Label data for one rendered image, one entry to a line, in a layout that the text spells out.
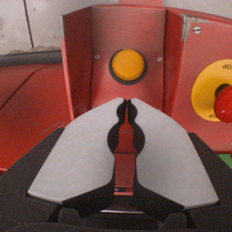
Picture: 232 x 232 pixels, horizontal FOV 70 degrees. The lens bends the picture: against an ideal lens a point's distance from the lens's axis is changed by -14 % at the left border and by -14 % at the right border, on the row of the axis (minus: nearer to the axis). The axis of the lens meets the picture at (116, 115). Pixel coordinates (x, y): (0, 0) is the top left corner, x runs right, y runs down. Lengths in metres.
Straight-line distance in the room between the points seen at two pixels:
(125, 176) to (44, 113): 0.33
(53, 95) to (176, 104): 0.42
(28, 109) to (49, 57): 0.54
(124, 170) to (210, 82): 0.13
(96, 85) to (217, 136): 0.16
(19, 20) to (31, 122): 0.74
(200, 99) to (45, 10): 0.92
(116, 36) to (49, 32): 0.81
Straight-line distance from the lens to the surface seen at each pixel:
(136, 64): 0.23
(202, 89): 0.19
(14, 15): 1.12
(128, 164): 0.21
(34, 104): 0.53
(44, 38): 1.06
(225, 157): 0.25
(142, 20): 0.24
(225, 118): 0.18
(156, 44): 0.24
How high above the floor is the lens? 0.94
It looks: 54 degrees down
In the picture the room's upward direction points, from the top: 174 degrees counter-clockwise
